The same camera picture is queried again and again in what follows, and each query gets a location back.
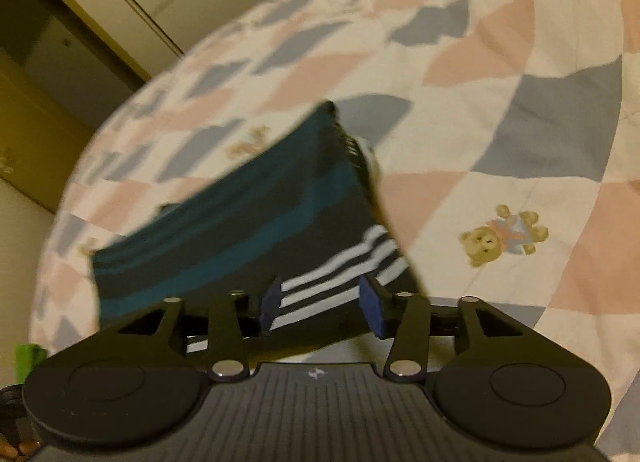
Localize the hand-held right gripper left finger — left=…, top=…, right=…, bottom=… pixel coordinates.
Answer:
left=102, top=276, right=285, bottom=384

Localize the dark teal striped shirt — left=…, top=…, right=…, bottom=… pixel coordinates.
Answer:
left=90, top=100, right=430, bottom=359

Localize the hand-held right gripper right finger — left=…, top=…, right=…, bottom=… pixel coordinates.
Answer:
left=360, top=274, right=540, bottom=384

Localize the brown wooden panel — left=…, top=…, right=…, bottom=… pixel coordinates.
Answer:
left=0, top=49, right=98, bottom=215

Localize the green object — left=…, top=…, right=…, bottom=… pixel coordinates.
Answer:
left=14, top=342, right=49, bottom=386

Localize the checkered bear print blanket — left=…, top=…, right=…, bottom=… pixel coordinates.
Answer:
left=30, top=0, right=640, bottom=462

